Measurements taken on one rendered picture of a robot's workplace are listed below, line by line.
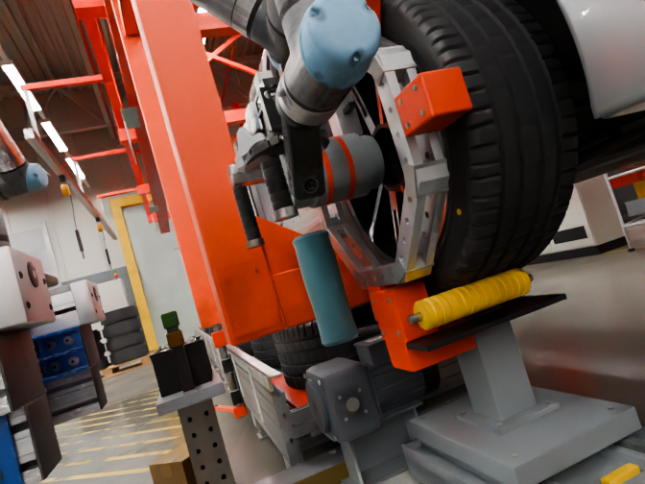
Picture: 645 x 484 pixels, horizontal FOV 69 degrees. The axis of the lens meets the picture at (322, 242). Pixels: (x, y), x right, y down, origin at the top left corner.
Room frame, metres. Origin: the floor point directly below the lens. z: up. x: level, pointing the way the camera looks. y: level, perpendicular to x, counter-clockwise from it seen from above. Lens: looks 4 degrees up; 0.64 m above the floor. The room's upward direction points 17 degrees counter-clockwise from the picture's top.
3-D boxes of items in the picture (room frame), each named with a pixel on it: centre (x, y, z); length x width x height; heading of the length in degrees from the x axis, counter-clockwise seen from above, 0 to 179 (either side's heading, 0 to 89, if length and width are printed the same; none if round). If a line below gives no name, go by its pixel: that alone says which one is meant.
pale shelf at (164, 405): (1.40, 0.50, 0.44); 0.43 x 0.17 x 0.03; 18
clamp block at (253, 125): (0.80, 0.02, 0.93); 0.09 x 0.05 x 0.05; 108
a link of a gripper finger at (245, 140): (0.69, 0.07, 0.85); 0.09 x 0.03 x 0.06; 49
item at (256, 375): (2.61, 0.63, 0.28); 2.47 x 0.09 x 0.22; 18
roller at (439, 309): (0.95, -0.26, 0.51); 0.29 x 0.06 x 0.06; 108
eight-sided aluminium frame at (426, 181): (1.03, -0.12, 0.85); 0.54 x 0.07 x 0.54; 18
